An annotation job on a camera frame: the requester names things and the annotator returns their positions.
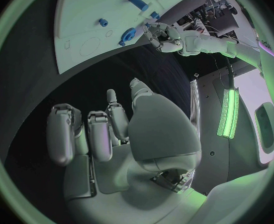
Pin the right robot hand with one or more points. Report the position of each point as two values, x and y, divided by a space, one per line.
160 130

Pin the blue gear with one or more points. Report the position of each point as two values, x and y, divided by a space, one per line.
128 34

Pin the cluttered equipment desk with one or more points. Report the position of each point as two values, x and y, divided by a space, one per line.
216 13

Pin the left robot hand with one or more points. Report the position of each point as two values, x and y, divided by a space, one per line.
170 41

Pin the blue plug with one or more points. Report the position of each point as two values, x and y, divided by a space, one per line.
155 15

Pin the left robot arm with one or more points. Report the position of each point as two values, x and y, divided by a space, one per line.
211 43

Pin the white task board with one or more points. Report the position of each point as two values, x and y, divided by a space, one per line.
92 13

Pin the short blue cylinder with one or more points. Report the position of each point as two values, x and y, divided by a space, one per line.
138 2

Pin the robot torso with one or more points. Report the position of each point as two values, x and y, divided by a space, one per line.
268 59

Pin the glowing light bar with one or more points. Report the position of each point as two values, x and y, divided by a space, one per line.
228 113

